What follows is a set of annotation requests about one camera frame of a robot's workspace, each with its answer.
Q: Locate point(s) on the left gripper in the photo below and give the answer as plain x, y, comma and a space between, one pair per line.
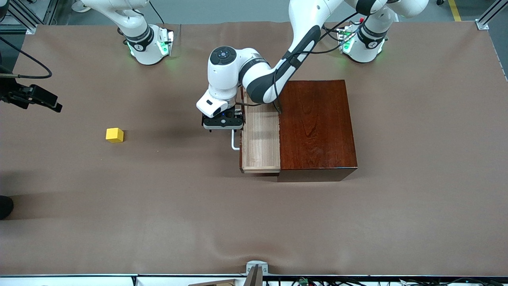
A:
229, 114

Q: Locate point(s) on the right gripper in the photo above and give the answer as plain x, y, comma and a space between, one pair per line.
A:
11, 92

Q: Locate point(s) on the yellow cube block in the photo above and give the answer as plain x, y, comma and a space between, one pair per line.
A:
114, 135

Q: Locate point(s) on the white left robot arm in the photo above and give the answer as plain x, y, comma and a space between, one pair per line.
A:
262, 79

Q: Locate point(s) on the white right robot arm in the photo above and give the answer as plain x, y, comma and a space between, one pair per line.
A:
143, 47

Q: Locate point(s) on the dark brown wooden cabinet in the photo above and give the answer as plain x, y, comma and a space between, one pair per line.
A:
317, 131

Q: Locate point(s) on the black round object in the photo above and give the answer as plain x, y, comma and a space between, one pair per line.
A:
4, 207

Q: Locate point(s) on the brown table cover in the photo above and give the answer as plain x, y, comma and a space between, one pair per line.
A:
158, 222

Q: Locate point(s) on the brown cardboard piece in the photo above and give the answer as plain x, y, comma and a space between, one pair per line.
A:
222, 283

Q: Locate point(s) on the yellow floor tape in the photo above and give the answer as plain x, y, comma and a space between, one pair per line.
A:
455, 12

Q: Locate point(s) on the aluminium corner profile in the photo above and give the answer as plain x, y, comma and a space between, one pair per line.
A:
486, 20

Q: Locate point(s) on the aluminium frame struts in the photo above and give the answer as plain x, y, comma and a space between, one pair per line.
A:
16, 28

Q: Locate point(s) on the grey metal clamp bracket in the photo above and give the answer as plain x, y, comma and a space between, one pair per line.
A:
256, 265

